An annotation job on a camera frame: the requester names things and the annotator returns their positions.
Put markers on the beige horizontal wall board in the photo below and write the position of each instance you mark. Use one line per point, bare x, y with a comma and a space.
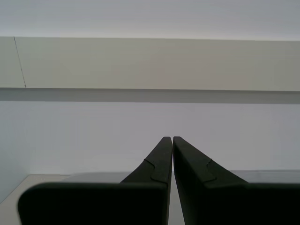
150, 64

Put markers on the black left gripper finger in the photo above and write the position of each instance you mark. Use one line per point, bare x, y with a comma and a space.
234, 204
93, 204

